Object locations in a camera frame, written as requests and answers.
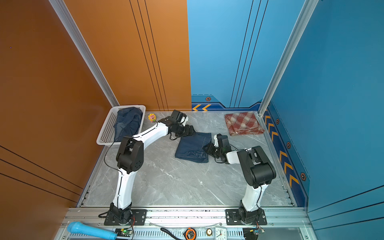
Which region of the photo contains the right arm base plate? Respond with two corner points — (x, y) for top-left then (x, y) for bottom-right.
(225, 208), (268, 226)

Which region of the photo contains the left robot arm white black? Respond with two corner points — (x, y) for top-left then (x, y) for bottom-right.
(107, 110), (196, 225)

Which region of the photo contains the small round brass object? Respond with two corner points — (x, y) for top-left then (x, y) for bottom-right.
(206, 229), (213, 237)

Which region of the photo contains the red plaid skirt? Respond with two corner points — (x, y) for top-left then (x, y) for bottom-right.
(225, 112), (265, 136)

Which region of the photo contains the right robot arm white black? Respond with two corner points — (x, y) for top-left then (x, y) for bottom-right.
(203, 134), (277, 226)

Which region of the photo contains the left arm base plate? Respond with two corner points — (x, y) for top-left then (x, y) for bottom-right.
(104, 209), (147, 227)

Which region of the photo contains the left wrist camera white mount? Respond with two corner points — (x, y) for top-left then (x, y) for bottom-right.
(180, 116), (189, 126)

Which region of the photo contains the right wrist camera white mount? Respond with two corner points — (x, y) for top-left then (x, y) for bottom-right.
(214, 134), (220, 148)

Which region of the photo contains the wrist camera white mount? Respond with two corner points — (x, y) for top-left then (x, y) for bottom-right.
(180, 116), (189, 126)
(214, 134), (220, 148)

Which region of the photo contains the blue microphone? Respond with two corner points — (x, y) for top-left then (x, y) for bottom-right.
(67, 222), (118, 240)

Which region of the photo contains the dark blue denim skirt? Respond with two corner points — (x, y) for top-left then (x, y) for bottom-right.
(175, 133), (212, 164)

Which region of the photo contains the small green circuit board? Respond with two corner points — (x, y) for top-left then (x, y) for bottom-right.
(115, 228), (134, 238)

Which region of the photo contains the yellow flower pink bear toy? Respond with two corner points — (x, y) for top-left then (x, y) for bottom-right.
(148, 114), (157, 123)

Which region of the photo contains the white plastic laundry basket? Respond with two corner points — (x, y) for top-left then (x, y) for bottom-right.
(96, 105), (146, 147)

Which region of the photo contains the small white clock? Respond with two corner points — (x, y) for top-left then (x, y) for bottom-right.
(215, 227), (228, 240)

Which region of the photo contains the aluminium front rail frame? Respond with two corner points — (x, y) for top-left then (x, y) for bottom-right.
(55, 206), (317, 240)

